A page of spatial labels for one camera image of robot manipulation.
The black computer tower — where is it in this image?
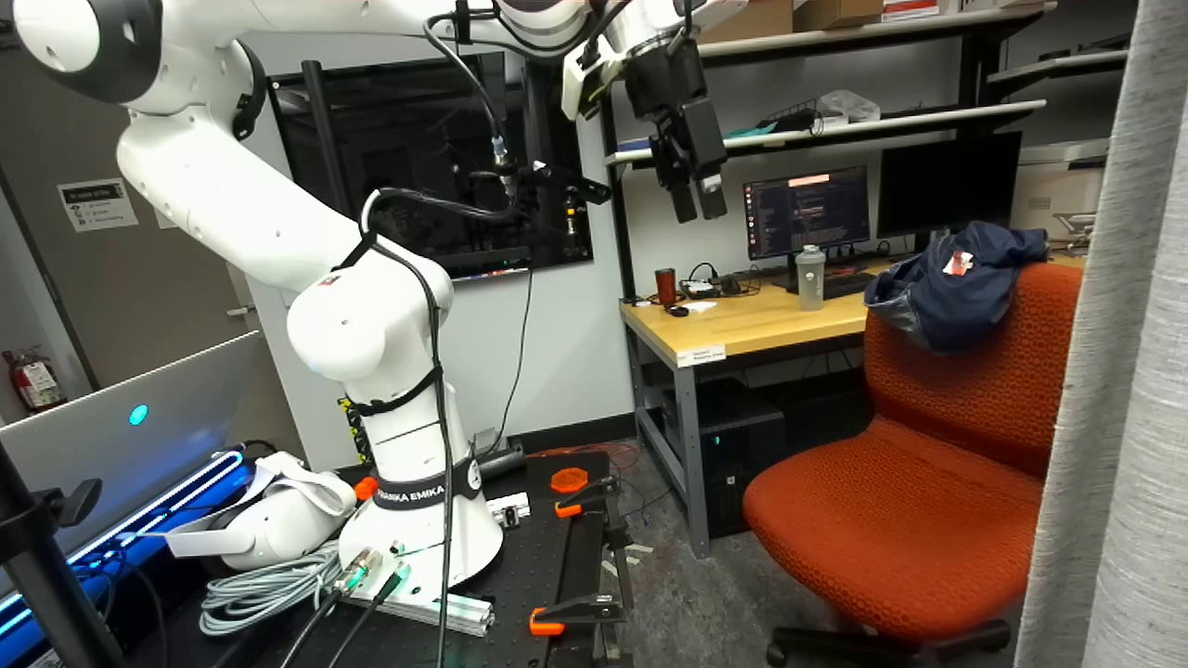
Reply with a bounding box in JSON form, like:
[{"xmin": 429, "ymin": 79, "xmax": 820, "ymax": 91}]
[{"xmin": 695, "ymin": 411, "xmax": 799, "ymax": 544}]

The wooden top desk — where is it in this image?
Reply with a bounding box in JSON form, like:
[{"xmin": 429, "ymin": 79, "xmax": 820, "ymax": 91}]
[{"xmin": 617, "ymin": 279, "xmax": 872, "ymax": 556}]

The white coiled cable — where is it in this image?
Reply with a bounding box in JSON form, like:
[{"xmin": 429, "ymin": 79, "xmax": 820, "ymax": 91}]
[{"xmin": 194, "ymin": 540, "xmax": 346, "ymax": 644}]

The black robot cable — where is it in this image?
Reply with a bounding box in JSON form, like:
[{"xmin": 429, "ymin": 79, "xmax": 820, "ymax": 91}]
[{"xmin": 353, "ymin": 184, "xmax": 528, "ymax": 668}]

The computer monitor with dark screen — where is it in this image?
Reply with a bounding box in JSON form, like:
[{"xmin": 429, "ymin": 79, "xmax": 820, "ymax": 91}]
[{"xmin": 738, "ymin": 165, "xmax": 875, "ymax": 268}]

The black tripod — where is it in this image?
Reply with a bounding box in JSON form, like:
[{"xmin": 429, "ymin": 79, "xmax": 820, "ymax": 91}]
[{"xmin": 0, "ymin": 443, "xmax": 130, "ymax": 668}]

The clear plastic bag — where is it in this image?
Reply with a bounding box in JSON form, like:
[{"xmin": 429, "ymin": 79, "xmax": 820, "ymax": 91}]
[{"xmin": 805, "ymin": 85, "xmax": 889, "ymax": 135}]

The orange office chair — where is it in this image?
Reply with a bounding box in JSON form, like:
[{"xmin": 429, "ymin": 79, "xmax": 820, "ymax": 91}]
[{"xmin": 738, "ymin": 255, "xmax": 1088, "ymax": 668}]

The white power strip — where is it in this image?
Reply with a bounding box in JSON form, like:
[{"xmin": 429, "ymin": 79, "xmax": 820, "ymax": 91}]
[{"xmin": 332, "ymin": 546, "xmax": 500, "ymax": 644}]

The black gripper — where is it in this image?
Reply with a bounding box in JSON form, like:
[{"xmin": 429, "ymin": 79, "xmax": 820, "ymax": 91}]
[{"xmin": 645, "ymin": 93, "xmax": 734, "ymax": 228}]

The large black wall screen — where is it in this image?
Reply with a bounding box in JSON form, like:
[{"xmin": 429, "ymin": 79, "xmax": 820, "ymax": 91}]
[{"xmin": 268, "ymin": 49, "xmax": 599, "ymax": 289}]

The silver laptop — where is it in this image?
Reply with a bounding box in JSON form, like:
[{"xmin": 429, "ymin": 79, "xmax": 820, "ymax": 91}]
[{"xmin": 0, "ymin": 326, "xmax": 270, "ymax": 551}]

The black switched-off monitor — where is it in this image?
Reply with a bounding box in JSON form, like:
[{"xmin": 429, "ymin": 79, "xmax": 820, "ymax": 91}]
[{"xmin": 875, "ymin": 127, "xmax": 1029, "ymax": 243}]

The cardboard box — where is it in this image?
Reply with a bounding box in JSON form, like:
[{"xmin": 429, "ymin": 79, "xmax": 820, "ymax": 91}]
[{"xmin": 695, "ymin": 0, "xmax": 893, "ymax": 49}]

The black computer monitor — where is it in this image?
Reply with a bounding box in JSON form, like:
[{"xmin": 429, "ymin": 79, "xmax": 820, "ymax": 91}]
[{"xmin": 602, "ymin": 0, "xmax": 1062, "ymax": 305}]

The blue case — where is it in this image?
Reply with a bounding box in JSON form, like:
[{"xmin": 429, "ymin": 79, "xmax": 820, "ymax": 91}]
[{"xmin": 0, "ymin": 446, "xmax": 262, "ymax": 668}]

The grey woven curtain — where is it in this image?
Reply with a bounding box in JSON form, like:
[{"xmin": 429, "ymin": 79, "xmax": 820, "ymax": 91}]
[{"xmin": 1009, "ymin": 0, "xmax": 1188, "ymax": 668}]

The orange black clamp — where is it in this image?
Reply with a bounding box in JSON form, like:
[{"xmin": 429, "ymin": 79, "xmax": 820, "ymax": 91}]
[
  {"xmin": 546, "ymin": 463, "xmax": 625, "ymax": 526},
  {"xmin": 523, "ymin": 591, "xmax": 630, "ymax": 650}
]

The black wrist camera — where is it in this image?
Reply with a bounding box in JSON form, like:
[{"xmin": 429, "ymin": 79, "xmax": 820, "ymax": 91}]
[{"xmin": 619, "ymin": 43, "xmax": 715, "ymax": 127}]

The navy blue jacket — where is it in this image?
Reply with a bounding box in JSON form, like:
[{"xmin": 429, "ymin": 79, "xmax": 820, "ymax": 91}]
[{"xmin": 863, "ymin": 220, "xmax": 1054, "ymax": 358}]

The white door sign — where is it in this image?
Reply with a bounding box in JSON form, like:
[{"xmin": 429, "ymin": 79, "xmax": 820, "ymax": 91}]
[{"xmin": 54, "ymin": 175, "xmax": 144, "ymax": 238}]

